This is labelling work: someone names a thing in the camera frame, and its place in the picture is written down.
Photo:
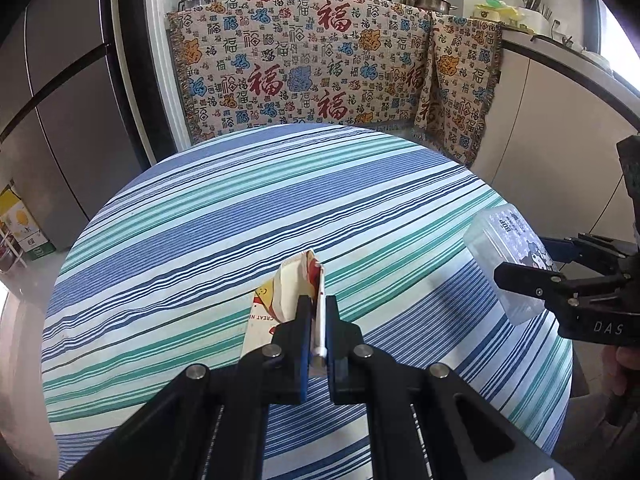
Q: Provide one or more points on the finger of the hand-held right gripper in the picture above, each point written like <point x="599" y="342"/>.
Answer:
<point x="530" y="282"/>
<point x="575" y="247"/>

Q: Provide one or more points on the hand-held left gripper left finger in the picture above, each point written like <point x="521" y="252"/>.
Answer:
<point x="301" y="340"/>

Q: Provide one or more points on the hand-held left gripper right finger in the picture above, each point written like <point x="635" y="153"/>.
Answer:
<point x="334" y="345"/>

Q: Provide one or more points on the clear plastic container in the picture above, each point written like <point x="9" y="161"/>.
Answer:
<point x="505" y="250"/>

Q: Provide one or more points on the paper carton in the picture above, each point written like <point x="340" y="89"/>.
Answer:
<point x="285" y="295"/>

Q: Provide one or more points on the person's right hand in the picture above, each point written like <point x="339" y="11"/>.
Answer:
<point x="622" y="370"/>

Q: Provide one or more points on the white kitchen cabinet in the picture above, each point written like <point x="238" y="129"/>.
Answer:
<point x="560" y="110"/>

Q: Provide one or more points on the striped blue green tablecloth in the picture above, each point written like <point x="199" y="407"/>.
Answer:
<point x="250" y="210"/>

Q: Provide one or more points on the white utensil holder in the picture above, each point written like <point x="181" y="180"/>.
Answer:
<point x="537" y="15"/>

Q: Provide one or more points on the yellow green food container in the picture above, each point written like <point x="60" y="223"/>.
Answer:
<point x="495" y="10"/>

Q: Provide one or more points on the beige printed cloth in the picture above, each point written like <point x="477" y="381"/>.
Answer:
<point x="310" y="70"/>

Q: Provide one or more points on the steel pot with lid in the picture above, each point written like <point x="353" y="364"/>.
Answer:
<point x="431" y="1"/>

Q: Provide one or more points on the yellow green cardboard box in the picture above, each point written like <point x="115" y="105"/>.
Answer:
<point x="22" y="230"/>

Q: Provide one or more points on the grey refrigerator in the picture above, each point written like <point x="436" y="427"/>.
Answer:
<point x="60" y="85"/>

